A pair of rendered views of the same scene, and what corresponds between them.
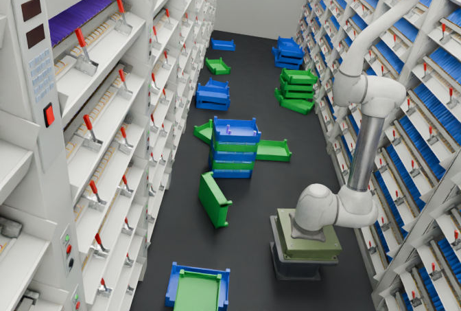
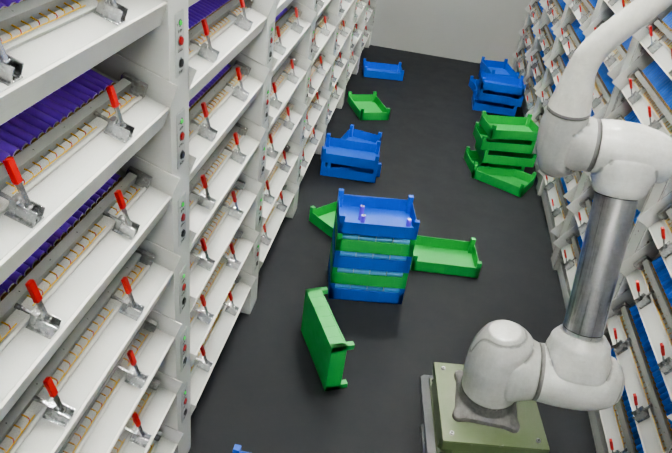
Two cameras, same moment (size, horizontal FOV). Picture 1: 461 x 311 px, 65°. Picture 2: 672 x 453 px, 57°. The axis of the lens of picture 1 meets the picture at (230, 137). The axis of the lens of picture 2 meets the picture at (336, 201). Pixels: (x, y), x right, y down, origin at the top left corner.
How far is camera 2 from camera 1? 0.20 m
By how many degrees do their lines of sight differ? 8
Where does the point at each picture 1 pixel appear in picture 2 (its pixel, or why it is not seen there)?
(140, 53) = (160, 61)
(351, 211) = (568, 378)
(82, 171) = not seen: outside the picture
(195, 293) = not seen: outside the picture
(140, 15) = not seen: outside the picture
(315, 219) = (497, 387)
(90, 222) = (23, 354)
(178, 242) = (253, 410)
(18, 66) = not seen: outside the picture
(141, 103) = (165, 151)
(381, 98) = (629, 162)
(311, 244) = (489, 435)
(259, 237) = (403, 413)
